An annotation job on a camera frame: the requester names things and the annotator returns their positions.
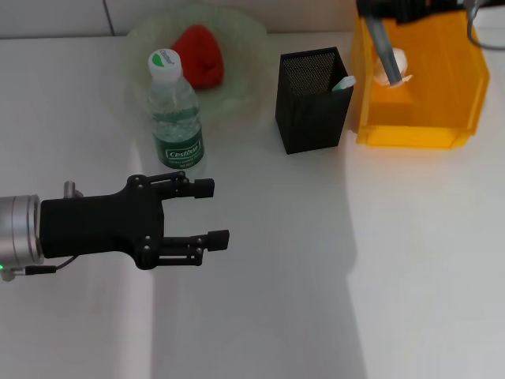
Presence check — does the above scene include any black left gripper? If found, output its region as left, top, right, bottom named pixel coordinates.
left=39, top=171, right=231, bottom=271

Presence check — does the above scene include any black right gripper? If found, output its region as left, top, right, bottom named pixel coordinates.
left=357, top=0, right=466, bottom=24

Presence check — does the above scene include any silver grey pen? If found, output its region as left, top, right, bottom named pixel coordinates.
left=363, top=16, right=406, bottom=87

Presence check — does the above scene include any white paper ball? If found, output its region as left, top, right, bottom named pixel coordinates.
left=374, top=47, right=414, bottom=88

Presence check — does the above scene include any green pen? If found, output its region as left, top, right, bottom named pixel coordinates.
left=331, top=76, right=357, bottom=95

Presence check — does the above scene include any clear green-label water bottle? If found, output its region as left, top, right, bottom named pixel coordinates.
left=148, top=47, right=206, bottom=170

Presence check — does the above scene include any black mesh pen holder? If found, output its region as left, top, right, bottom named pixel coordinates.
left=275, top=47, right=355, bottom=156

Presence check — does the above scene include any yellow plastic bin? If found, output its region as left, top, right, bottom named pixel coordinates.
left=349, top=7, right=492, bottom=150

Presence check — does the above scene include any pale green glass bowl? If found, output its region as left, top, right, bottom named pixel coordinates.
left=125, top=8, right=271, bottom=119

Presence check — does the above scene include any dark right arm cable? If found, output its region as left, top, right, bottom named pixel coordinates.
left=467, top=0, right=505, bottom=51

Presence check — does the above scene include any dark arm cable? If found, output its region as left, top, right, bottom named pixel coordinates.
left=23, top=255, right=80, bottom=276
left=467, top=0, right=505, bottom=51

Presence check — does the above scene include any dark left arm cable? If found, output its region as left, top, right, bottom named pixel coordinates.
left=23, top=255, right=80, bottom=276

